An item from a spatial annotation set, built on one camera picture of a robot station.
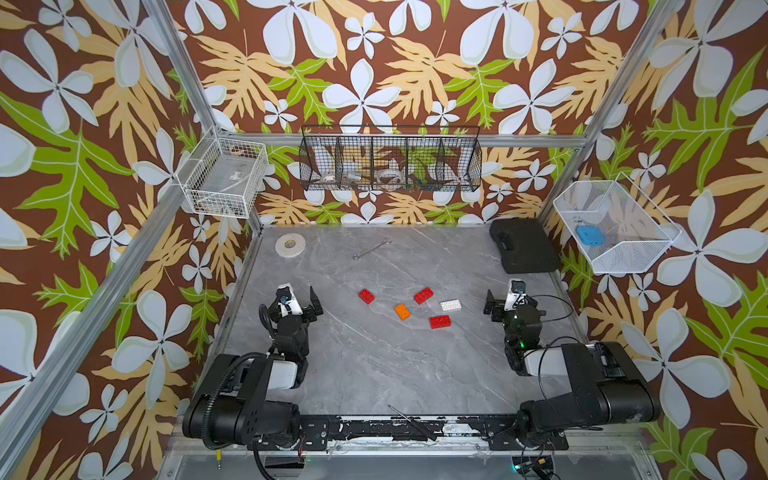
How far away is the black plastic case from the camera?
104 cm

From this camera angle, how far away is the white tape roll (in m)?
1.13

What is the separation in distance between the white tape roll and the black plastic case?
0.77 metres
